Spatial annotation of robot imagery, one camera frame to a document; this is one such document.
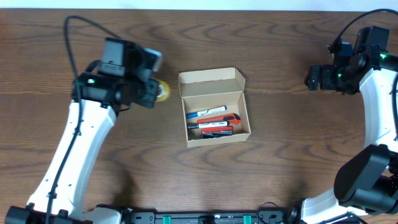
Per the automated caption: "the orange utility knife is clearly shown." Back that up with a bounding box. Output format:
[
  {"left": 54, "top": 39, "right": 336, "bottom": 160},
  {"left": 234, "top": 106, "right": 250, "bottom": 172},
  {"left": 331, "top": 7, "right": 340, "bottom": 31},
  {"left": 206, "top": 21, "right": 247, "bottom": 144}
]
[{"left": 197, "top": 113, "right": 241, "bottom": 124}]

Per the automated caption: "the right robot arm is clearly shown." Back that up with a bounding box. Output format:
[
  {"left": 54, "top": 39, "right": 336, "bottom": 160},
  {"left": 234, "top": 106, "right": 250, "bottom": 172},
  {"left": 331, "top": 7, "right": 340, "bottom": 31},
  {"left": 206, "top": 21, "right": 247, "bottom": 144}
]
[{"left": 291, "top": 26, "right": 397, "bottom": 223}]

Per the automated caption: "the blue whiteboard marker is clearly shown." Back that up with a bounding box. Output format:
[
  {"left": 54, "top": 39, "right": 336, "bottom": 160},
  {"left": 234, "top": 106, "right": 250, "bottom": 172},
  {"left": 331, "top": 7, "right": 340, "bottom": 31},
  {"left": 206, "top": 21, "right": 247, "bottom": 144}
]
[{"left": 186, "top": 106, "right": 227, "bottom": 119}]

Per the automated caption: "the black whiteboard marker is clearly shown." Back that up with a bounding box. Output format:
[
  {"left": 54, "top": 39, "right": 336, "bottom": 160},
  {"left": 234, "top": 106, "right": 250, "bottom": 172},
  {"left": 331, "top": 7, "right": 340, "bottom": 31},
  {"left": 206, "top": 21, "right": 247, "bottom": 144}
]
[{"left": 187, "top": 121, "right": 229, "bottom": 129}]

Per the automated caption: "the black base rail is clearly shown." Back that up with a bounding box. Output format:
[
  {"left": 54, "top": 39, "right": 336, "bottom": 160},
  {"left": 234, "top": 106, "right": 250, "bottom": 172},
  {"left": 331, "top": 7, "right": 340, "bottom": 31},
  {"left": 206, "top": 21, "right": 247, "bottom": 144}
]
[{"left": 93, "top": 203, "right": 295, "bottom": 224}]

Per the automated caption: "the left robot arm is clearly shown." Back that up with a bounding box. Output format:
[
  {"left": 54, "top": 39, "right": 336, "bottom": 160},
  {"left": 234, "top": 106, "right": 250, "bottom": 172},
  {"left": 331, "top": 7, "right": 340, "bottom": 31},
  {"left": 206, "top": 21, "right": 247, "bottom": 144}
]
[{"left": 5, "top": 38, "right": 162, "bottom": 223}]

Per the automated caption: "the orange and black stapler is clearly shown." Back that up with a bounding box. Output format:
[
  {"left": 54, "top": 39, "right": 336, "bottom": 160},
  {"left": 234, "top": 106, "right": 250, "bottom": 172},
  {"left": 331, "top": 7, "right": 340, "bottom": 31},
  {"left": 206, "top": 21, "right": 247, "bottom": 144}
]
[{"left": 201, "top": 126, "right": 233, "bottom": 139}]

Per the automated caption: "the yellow clear tape roll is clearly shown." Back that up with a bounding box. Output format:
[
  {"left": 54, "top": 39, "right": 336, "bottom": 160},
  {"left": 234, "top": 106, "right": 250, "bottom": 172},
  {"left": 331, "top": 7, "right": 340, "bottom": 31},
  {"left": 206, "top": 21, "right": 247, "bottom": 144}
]
[{"left": 156, "top": 80, "right": 171, "bottom": 102}]

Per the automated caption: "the open cardboard box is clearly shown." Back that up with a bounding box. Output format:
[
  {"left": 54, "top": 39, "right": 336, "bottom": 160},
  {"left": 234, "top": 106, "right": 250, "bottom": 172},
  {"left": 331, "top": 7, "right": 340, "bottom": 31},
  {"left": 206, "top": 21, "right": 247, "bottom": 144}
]
[{"left": 178, "top": 67, "right": 251, "bottom": 147}]

